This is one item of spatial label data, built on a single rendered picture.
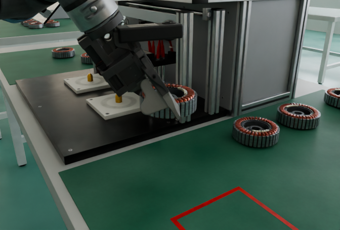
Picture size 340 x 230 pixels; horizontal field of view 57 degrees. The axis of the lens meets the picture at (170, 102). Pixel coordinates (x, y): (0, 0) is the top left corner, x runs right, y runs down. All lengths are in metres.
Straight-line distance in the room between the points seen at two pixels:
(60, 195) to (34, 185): 1.40
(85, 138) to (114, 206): 0.24
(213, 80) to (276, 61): 0.25
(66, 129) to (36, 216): 1.03
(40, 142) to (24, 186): 1.23
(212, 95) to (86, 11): 0.46
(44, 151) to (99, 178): 0.19
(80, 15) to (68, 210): 0.33
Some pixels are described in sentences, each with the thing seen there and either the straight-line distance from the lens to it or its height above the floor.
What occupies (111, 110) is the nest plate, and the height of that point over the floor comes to 0.78.
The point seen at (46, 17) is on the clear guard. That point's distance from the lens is 0.96.
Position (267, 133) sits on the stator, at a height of 0.79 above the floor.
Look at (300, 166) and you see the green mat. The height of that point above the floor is 0.75.
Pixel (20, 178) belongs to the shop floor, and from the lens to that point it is 2.14.
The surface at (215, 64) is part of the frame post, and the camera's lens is 0.83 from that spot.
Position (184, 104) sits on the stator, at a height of 0.91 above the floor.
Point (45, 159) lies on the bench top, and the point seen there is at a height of 0.75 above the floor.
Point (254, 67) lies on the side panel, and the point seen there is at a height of 0.88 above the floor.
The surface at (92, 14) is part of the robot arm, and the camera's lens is 0.51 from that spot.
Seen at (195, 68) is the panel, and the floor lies 0.86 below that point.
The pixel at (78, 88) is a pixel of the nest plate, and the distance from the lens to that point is 1.08.
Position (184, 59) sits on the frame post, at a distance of 0.76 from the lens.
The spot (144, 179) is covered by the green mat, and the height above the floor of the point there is 0.75.
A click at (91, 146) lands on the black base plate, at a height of 0.77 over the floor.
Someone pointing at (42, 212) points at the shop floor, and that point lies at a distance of 1.83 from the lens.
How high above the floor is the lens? 1.12
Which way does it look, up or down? 22 degrees down
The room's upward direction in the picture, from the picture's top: straight up
